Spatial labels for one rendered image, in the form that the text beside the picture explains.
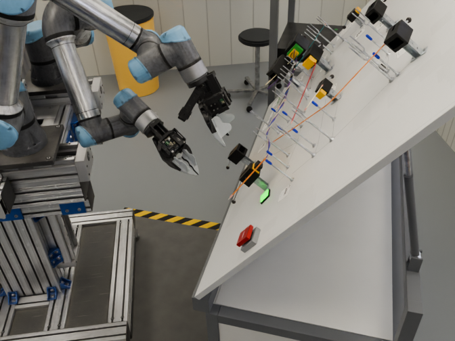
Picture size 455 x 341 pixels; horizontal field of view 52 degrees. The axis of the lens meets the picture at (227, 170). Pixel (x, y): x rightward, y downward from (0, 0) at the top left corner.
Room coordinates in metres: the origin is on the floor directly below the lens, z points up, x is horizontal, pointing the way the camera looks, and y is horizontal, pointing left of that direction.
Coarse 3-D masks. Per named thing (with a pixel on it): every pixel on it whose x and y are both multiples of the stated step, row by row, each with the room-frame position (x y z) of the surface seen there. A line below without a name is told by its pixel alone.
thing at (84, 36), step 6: (102, 0) 1.52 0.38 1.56; (108, 0) 1.53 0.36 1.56; (78, 18) 1.47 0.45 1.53; (78, 24) 1.47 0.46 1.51; (84, 24) 1.48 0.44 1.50; (78, 30) 1.66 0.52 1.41; (84, 30) 1.64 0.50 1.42; (90, 30) 1.69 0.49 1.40; (78, 36) 1.72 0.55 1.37; (84, 36) 1.73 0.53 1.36; (90, 36) 1.85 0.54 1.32; (78, 42) 1.78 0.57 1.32; (84, 42) 1.79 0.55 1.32; (90, 42) 1.85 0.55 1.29
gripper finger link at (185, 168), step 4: (176, 160) 1.18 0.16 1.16; (180, 160) 1.19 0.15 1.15; (176, 164) 1.18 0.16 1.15; (180, 164) 1.17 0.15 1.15; (184, 164) 1.15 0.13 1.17; (184, 168) 1.17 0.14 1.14; (188, 168) 1.17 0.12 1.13; (184, 172) 1.16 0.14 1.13; (188, 172) 1.16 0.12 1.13; (192, 172) 1.16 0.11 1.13
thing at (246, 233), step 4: (248, 228) 0.90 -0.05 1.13; (252, 228) 0.90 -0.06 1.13; (240, 232) 0.92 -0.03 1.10; (244, 232) 0.90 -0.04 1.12; (248, 232) 0.88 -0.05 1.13; (252, 232) 0.90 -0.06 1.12; (240, 236) 0.89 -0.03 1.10; (244, 236) 0.87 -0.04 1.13; (248, 236) 0.87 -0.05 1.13; (240, 240) 0.87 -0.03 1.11; (244, 240) 0.87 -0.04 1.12; (248, 240) 0.87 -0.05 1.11; (236, 244) 0.87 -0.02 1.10; (240, 244) 0.87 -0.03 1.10
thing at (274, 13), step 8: (272, 0) 2.05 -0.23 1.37; (288, 0) 2.58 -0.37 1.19; (272, 8) 2.05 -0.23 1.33; (288, 8) 2.58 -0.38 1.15; (272, 16) 2.05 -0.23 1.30; (288, 16) 2.58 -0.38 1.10; (272, 24) 2.05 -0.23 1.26; (272, 32) 2.05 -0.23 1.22; (272, 40) 2.05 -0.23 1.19; (272, 48) 2.05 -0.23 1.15; (272, 56) 2.05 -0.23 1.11; (272, 64) 2.05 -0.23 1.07; (296, 72) 2.02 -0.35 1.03; (272, 80) 2.05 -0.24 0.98; (272, 88) 2.05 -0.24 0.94; (272, 96) 2.05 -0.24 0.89
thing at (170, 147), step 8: (160, 120) 1.27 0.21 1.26; (152, 128) 1.22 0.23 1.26; (160, 128) 1.22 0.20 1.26; (160, 136) 1.20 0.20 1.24; (168, 136) 1.22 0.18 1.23; (176, 136) 1.21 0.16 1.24; (160, 144) 1.18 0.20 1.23; (168, 144) 1.19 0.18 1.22; (176, 144) 1.19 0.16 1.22; (184, 144) 1.21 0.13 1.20; (160, 152) 1.21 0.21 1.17; (168, 152) 1.16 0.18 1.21; (176, 152) 1.21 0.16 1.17
